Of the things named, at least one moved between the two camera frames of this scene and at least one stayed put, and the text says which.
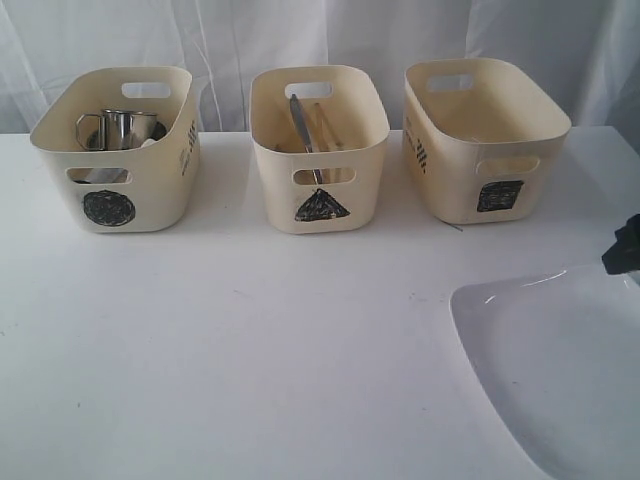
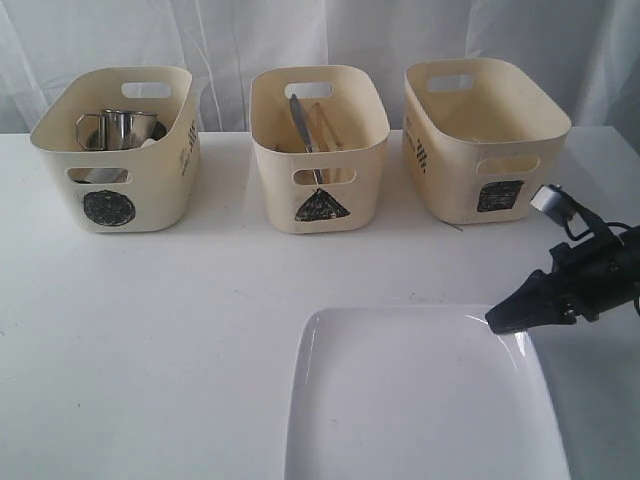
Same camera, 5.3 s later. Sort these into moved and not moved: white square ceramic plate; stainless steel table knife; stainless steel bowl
Moved: white square ceramic plate
Not moved: stainless steel table knife; stainless steel bowl
